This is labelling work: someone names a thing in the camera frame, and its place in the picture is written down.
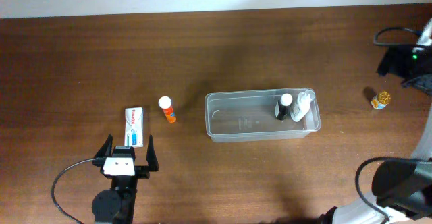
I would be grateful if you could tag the dark bottle white cap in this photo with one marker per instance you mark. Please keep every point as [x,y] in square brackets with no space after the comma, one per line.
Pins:
[282,107]

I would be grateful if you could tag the orange tube white cap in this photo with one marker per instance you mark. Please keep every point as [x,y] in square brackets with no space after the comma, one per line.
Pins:
[165,103]

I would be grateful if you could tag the white Panadol box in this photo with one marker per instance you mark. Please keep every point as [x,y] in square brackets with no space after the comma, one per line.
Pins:
[134,127]

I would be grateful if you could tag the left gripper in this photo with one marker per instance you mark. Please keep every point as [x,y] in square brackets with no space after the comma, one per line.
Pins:
[144,171]

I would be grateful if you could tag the small jar gold lid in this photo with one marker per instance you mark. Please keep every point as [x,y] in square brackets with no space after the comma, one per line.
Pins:
[381,100]

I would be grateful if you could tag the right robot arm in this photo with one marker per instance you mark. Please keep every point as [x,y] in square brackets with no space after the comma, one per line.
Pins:
[401,188]

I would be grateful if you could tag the white plastic bottle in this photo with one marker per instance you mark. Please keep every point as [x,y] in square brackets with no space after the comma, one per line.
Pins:
[302,105]

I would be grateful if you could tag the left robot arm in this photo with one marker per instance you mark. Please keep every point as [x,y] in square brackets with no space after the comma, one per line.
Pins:
[116,204]

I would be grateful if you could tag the clear plastic container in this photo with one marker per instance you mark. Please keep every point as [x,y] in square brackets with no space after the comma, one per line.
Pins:
[251,116]

